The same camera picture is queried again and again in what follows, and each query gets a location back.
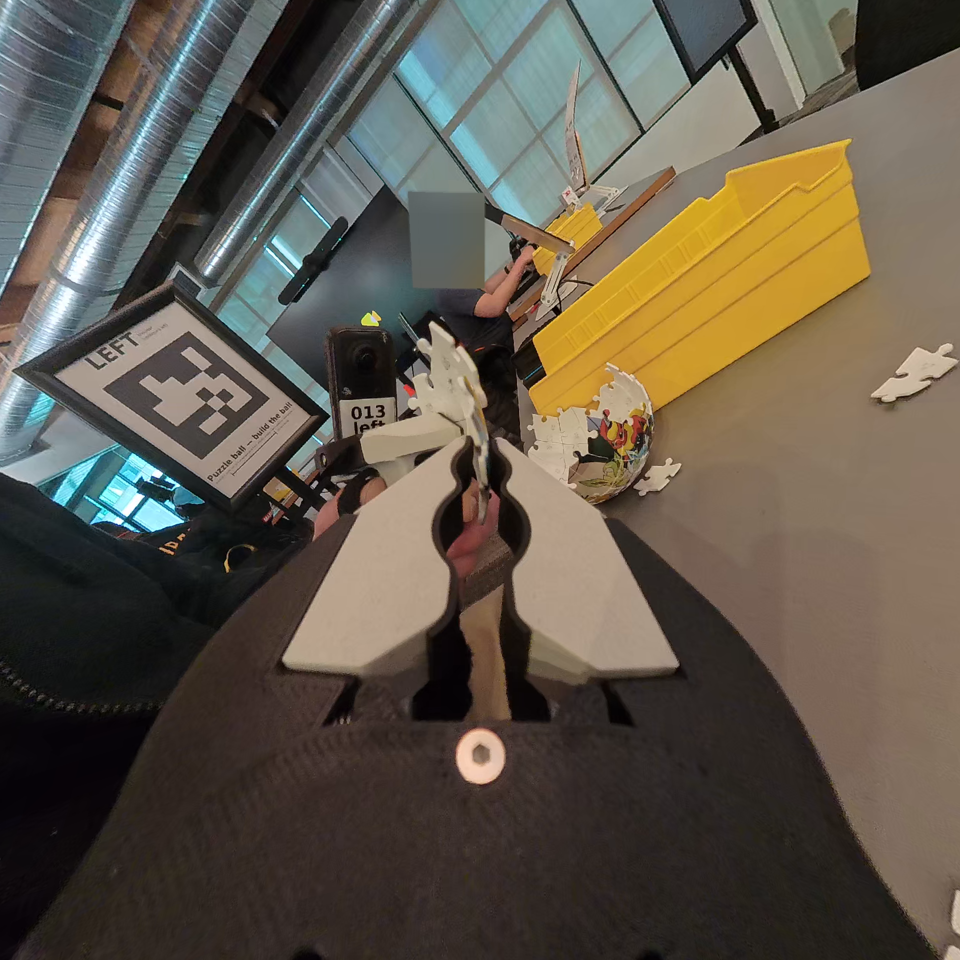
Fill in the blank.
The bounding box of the silver ventilation duct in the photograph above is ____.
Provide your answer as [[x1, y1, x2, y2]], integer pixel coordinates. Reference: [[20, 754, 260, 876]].
[[193, 0, 444, 290], [0, 0, 136, 301], [0, 0, 235, 460]]

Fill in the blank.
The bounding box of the person's left hand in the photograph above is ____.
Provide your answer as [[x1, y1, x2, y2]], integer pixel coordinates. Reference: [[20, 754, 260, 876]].
[[309, 472, 498, 582]]

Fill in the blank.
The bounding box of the wooden edged table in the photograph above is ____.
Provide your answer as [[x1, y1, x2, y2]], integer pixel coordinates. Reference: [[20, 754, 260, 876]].
[[510, 166, 678, 320]]

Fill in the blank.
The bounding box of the framed black and white sign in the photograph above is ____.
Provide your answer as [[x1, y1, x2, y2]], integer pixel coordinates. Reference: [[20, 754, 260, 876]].
[[13, 281, 331, 516]]

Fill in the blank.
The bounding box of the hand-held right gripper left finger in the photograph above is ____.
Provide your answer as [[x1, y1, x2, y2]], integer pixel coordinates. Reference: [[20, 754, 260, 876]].
[[281, 436, 481, 717]]

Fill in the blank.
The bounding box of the black screen on stand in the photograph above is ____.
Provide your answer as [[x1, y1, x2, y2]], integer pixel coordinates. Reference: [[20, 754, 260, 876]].
[[651, 0, 783, 136]]

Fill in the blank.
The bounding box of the small yellow bin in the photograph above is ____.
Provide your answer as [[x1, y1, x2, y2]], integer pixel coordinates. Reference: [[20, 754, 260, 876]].
[[541, 202, 606, 250]]

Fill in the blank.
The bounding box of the colourful puzzle ball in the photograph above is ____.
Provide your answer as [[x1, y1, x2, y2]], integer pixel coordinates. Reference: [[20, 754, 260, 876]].
[[528, 363, 655, 504]]

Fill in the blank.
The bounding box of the large glass window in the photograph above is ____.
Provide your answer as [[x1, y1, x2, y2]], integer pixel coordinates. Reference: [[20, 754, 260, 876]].
[[210, 0, 860, 354]]

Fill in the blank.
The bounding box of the white device on stand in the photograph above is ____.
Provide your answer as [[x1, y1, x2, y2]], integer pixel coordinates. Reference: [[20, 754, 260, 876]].
[[561, 60, 628, 220]]

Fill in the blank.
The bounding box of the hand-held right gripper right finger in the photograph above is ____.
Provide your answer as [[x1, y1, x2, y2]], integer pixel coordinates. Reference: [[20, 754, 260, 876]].
[[489, 438, 681, 720]]

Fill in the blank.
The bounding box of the yellow plastic bin stack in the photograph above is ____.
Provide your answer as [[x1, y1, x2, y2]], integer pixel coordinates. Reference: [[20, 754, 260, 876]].
[[528, 138, 873, 423]]

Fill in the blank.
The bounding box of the large black screen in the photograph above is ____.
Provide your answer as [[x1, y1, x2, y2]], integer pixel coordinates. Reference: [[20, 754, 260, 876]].
[[266, 183, 489, 395]]

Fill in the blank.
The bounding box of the black webcam bar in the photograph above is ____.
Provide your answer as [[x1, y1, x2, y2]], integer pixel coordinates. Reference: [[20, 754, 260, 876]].
[[276, 216, 351, 306]]

